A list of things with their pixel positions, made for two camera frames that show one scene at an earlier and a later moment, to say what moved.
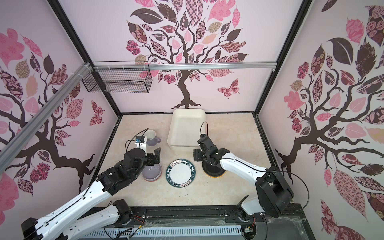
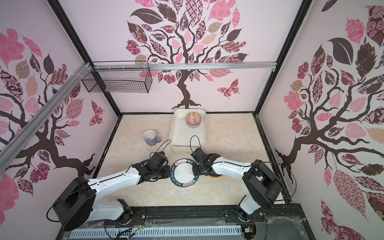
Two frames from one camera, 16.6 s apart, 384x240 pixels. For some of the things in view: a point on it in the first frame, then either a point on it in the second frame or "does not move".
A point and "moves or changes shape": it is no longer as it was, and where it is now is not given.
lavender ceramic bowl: [152, 173] moves or changes shape
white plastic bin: [186, 125] does not move
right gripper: [196, 153] to [194, 170]
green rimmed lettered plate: [180, 173] does not move
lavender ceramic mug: [151, 139] does not move
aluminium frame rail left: [15, 145] does not move
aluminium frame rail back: [165, 66] does not move
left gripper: [151, 157] to [167, 168]
